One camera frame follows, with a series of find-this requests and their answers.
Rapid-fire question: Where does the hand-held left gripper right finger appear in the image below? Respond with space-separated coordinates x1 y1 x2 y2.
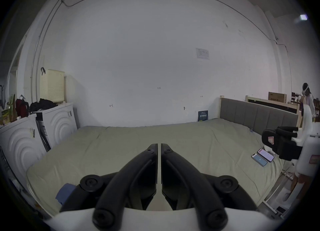
161 143 258 229

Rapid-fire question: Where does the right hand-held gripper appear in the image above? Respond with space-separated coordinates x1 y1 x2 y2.
262 105 320 177

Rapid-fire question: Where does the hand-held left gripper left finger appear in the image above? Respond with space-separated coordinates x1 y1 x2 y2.
60 143 159 229

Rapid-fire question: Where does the person's right hand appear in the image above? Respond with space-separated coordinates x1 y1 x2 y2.
291 173 312 195

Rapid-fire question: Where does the black smartphone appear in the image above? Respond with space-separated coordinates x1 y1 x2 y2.
251 153 268 167
257 148 275 162

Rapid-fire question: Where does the bed with beige sheet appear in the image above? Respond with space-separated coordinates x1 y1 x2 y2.
26 118 285 218

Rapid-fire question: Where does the brown carton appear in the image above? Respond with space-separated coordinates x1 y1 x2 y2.
268 92 287 103

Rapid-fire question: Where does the grey padded headboard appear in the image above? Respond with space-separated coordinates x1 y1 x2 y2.
219 96 299 135

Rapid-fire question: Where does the blue cloth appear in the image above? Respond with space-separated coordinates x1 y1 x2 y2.
55 183 76 204

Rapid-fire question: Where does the white paper sheet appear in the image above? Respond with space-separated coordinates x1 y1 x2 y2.
196 48 210 60

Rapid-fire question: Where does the pale wooden bed frame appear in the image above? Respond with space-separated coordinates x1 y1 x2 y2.
245 95 303 115

